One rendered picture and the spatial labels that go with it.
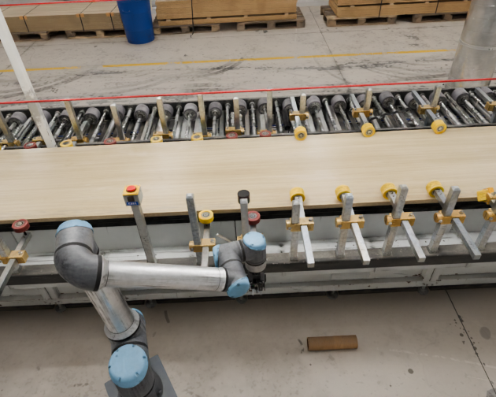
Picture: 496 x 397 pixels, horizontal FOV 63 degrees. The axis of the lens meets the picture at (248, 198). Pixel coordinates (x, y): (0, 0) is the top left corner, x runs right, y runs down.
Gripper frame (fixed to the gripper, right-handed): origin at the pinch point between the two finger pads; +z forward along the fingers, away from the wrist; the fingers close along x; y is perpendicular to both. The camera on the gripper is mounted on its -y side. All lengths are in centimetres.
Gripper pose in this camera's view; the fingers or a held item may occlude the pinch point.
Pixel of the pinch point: (257, 290)
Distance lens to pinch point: 191.0
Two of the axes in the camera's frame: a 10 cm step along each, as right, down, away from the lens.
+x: 10.0, -0.5, 0.0
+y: 0.3, 6.5, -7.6
